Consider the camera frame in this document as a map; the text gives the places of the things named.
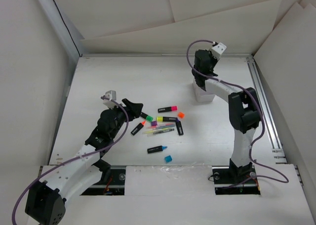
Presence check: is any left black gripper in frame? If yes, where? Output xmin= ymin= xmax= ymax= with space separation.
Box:
xmin=108 ymin=99 xmax=142 ymax=138

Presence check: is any green cap black highlighter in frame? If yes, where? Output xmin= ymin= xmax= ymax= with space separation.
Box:
xmin=140 ymin=112 xmax=154 ymax=122

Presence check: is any pink clear pen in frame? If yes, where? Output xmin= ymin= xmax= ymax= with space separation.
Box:
xmin=147 ymin=122 xmax=175 ymax=130

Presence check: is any blue highlighter cap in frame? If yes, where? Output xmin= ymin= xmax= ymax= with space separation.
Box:
xmin=164 ymin=155 xmax=172 ymax=163

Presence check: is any blue clear pen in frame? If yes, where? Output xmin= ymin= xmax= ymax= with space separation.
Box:
xmin=153 ymin=124 xmax=176 ymax=131

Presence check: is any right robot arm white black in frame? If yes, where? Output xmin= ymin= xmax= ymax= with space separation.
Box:
xmin=192 ymin=49 xmax=262 ymax=184

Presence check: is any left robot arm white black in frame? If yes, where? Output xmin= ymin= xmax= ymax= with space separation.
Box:
xmin=25 ymin=96 xmax=143 ymax=225

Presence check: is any orange tip black highlighter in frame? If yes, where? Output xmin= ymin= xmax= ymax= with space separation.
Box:
xmin=131 ymin=121 xmax=146 ymax=136

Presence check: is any yellow cap black highlighter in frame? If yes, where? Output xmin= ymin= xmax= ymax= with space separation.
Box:
xmin=156 ymin=116 xmax=178 ymax=122

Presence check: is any white compartment pen holder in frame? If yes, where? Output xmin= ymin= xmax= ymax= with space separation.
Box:
xmin=193 ymin=80 xmax=215 ymax=103

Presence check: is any pink cap black highlighter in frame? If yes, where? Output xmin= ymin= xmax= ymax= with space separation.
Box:
xmin=158 ymin=106 xmax=178 ymax=113

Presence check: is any blue tip black highlighter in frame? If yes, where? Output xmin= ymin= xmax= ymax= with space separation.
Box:
xmin=147 ymin=145 xmax=167 ymax=154

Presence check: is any purple tip black highlighter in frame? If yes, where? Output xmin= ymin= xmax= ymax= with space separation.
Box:
xmin=175 ymin=119 xmax=184 ymax=136

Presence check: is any orange highlighter cap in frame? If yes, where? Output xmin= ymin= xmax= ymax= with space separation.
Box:
xmin=178 ymin=112 xmax=185 ymax=119

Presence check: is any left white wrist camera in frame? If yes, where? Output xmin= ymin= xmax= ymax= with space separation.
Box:
xmin=101 ymin=90 xmax=117 ymax=109

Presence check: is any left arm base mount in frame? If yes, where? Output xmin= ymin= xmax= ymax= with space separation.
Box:
xmin=81 ymin=159 xmax=126 ymax=196

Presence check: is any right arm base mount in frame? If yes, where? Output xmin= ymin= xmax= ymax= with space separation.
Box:
xmin=208 ymin=167 xmax=261 ymax=195

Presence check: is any aluminium rail right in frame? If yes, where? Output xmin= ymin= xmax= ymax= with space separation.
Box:
xmin=246 ymin=55 xmax=287 ymax=164

